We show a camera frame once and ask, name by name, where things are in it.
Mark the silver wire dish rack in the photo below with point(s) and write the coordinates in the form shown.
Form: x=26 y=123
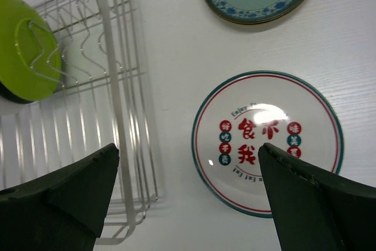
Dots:
x=101 y=97

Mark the lime green plate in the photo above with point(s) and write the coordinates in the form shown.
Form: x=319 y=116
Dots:
x=31 y=64

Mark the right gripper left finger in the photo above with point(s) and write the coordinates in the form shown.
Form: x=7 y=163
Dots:
x=62 y=210

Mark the white plate red characters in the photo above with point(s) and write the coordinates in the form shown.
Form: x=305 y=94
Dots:
x=251 y=109

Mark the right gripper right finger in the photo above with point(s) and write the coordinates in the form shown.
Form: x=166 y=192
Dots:
x=314 y=209

